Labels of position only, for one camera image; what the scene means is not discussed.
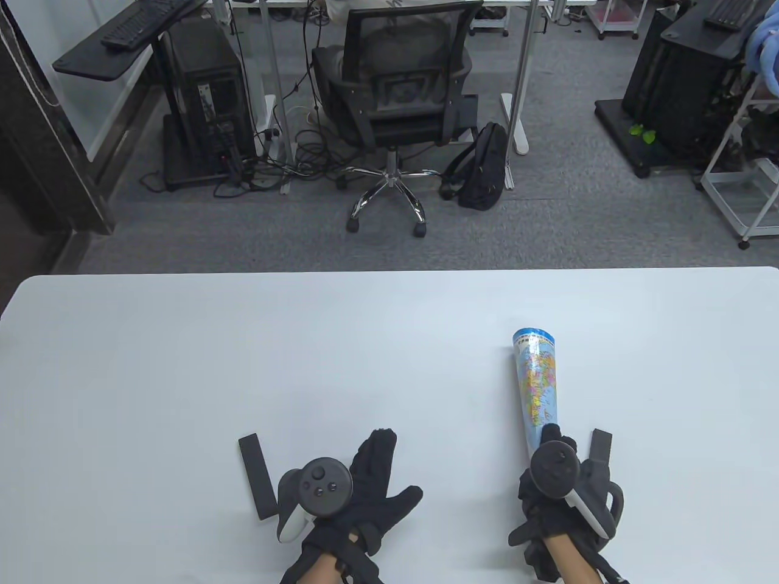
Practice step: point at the person's left hand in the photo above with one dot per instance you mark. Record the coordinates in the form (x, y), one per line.
(377, 480)

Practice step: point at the person's right hand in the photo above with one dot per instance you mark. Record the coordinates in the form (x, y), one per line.
(529, 505)

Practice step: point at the black bar paperweight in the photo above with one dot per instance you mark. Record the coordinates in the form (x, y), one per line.
(600, 444)
(257, 477)

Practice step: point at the colourful world map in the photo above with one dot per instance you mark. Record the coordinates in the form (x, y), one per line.
(535, 383)

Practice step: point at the person's right forearm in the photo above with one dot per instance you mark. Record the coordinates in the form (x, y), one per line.
(569, 559)

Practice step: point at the person's left forearm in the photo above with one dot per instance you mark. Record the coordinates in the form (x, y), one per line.
(322, 572)

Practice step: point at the black and white left controller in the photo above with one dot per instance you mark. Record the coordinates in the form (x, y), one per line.
(319, 486)

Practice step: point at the black backpack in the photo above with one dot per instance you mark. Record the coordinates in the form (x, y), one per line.
(484, 164)

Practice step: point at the black mesh office chair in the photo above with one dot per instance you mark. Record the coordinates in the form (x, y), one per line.
(395, 97)

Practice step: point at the small green object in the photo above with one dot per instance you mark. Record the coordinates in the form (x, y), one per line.
(642, 132)

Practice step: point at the black computer tower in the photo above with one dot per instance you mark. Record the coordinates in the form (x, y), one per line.
(207, 91)
(669, 85)

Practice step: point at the white rolling cart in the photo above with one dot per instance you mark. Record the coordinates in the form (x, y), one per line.
(614, 12)
(490, 21)

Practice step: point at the black rolling stand desk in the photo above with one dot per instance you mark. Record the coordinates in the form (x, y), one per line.
(688, 27)
(91, 61)

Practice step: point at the black keyboard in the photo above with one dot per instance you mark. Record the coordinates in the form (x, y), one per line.
(730, 12)
(146, 21)

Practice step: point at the white desk frame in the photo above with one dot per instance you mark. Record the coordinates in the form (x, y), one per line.
(528, 73)

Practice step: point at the dark door frame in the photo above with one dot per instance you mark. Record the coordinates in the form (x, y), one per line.
(55, 152)

